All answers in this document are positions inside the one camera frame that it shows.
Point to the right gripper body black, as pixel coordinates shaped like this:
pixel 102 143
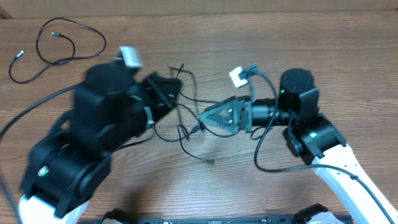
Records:
pixel 245 117

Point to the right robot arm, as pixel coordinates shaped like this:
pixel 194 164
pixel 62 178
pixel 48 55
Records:
pixel 310 136

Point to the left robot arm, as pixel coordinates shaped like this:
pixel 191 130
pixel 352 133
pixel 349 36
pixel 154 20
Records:
pixel 66 167

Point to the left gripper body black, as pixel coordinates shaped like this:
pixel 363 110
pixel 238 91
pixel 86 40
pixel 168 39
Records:
pixel 158 104

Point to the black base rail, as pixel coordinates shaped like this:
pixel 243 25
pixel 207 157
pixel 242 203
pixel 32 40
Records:
pixel 313 214

